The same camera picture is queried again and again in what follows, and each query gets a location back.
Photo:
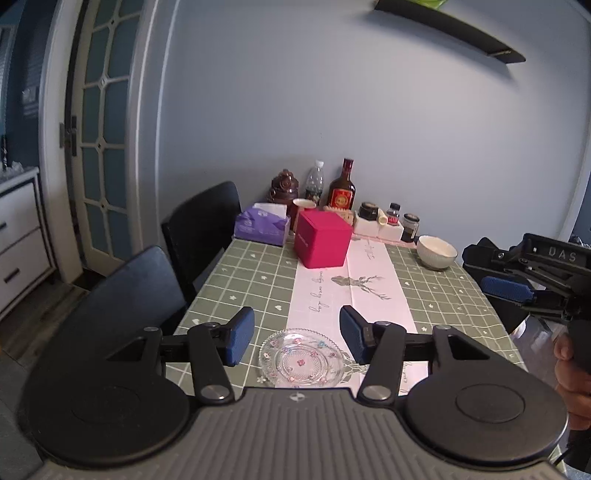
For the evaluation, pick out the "black wall shelf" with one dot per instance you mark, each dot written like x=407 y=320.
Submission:
x=461 y=32

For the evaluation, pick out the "clear flowered glass plate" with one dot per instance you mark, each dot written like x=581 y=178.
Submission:
x=300 y=360

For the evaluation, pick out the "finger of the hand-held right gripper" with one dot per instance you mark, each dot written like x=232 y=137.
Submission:
x=505 y=288

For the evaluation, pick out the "white ceramic bowl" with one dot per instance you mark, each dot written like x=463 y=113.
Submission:
x=436 y=258

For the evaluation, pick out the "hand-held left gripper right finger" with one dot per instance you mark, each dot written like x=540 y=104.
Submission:
x=353 y=334

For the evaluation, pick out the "clear plastic water bottle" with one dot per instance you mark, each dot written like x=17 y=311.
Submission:
x=315 y=184

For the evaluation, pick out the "brown liquor bottle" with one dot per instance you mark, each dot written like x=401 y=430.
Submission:
x=341 y=196

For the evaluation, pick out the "white glass-paned door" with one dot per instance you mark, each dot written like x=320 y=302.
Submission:
x=115 y=138

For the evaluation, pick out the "green checked tablecloth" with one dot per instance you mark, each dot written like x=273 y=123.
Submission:
x=258 y=277

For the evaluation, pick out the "white box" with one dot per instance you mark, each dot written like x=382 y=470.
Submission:
x=367 y=227
x=390 y=233

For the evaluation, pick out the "small white cup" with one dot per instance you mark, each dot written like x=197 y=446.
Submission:
x=383 y=219

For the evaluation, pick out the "glass jar with dark lid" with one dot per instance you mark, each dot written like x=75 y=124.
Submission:
x=410 y=228

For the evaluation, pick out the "green object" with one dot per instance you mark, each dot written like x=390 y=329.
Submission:
x=429 y=2

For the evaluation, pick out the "small bottle with red label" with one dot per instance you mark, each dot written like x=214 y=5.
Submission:
x=393 y=216

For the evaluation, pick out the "red box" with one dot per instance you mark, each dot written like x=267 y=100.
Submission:
x=323 y=240

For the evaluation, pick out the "brown ceramic jar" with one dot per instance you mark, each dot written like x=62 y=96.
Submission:
x=284 y=187

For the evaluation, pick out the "red container with cream lid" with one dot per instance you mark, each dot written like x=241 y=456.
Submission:
x=302 y=203

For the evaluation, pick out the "purple tissue pack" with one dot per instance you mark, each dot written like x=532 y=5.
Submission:
x=261 y=226

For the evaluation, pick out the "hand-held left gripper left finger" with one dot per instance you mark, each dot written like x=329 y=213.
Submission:
x=240 y=334

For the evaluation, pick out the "person's right hand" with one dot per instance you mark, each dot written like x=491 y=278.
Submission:
x=575 y=397

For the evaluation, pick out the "black jar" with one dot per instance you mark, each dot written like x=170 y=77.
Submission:
x=368 y=211

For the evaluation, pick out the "white drawer cabinet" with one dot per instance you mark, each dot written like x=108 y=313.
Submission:
x=23 y=240

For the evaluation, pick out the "pink deer-print table runner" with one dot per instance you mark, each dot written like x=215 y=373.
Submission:
x=332 y=295

